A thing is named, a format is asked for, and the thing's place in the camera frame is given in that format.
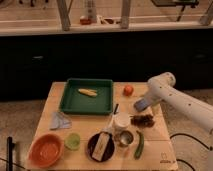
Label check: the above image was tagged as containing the green plastic tray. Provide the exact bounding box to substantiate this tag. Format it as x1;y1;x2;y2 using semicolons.
59;78;113;116

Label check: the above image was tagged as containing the small green cup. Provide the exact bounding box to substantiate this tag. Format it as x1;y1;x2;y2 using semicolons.
64;133;80;150

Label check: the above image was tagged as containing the orange plastic bowl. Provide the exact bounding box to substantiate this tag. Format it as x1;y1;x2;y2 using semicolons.
29;134;64;168

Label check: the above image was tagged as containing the white round container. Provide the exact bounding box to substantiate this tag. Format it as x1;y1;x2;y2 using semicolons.
114;113;130;130

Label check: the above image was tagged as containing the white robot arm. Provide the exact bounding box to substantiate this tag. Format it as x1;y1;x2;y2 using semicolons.
142;72;213;134

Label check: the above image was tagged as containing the black marker pen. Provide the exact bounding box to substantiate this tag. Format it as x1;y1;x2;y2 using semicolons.
113;103;119;115

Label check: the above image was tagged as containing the blue folded cloth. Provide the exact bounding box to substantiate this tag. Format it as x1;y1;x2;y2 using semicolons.
49;112;71;130

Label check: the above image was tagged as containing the silver metal cup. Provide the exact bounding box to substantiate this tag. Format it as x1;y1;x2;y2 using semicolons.
115;130;134;147

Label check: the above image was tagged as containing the green cucumber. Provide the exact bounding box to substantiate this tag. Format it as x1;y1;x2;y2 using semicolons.
134;130;144;160

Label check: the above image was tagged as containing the orange tomato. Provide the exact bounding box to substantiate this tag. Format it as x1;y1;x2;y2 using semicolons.
123;85;134;96

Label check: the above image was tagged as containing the black stand at left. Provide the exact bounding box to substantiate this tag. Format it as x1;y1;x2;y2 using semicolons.
6;136;15;171

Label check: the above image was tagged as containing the wooden block on plate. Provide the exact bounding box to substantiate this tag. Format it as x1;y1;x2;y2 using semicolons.
92;132;110;161

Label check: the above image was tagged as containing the black round plate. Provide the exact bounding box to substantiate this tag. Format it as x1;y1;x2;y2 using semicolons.
87;132;115;162

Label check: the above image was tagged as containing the red object on shelf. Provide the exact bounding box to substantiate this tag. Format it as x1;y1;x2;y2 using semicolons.
80;18;92;25

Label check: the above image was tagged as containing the blue sponge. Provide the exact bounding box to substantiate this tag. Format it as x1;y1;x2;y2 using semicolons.
134;99;149;112

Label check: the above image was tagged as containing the black floor cable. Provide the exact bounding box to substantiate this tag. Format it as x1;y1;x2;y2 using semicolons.
169;132;213;171

